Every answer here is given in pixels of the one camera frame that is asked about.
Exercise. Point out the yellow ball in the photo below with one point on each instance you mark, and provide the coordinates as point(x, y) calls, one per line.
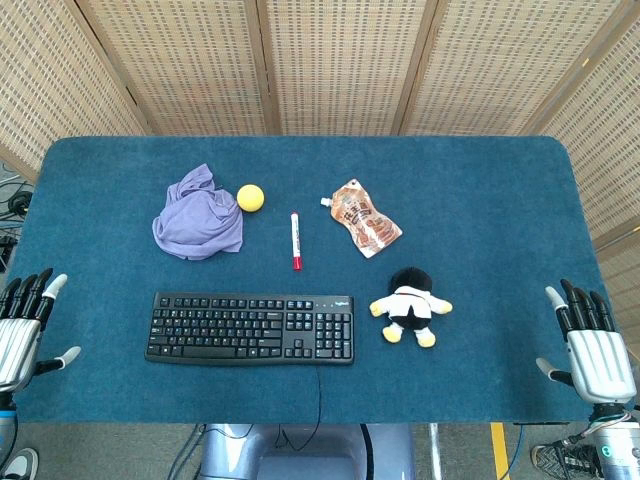
point(250, 198)

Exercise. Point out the black and white sneaker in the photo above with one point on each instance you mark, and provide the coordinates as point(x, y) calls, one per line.
point(22, 465)

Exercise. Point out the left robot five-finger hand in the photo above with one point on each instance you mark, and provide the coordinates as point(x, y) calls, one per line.
point(17, 340)

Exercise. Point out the black Logitech keyboard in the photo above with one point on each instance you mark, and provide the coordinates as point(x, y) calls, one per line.
point(225, 330)

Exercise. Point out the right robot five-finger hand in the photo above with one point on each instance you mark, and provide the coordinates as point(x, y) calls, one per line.
point(600, 365)

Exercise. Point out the crumpled purple cloth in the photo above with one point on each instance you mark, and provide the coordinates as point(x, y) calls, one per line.
point(200, 225)

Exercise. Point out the black patterned sneaker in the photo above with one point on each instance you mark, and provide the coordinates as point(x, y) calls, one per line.
point(560, 460)

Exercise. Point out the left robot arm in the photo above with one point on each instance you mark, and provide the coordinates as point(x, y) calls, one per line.
point(6, 435)

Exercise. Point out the orange spouted drink pouch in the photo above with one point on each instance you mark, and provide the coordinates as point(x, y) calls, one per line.
point(367, 222)

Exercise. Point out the black and white plush toy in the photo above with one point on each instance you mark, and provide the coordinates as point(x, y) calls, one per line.
point(412, 305)

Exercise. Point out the yellow floor tape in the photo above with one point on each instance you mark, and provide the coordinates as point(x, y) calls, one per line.
point(500, 450)

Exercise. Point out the white marker with red cap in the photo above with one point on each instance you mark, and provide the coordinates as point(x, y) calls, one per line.
point(296, 240)

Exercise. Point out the blue felt table cover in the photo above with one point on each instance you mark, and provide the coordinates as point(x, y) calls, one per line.
point(475, 200)

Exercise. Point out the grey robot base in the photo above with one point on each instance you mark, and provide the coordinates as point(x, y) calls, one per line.
point(240, 450)

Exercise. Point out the woven bamboo screen panel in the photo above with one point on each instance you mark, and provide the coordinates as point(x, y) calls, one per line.
point(345, 65)
point(50, 75)
point(490, 65)
point(610, 150)
point(185, 65)

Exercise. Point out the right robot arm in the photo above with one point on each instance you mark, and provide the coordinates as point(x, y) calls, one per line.
point(620, 450)

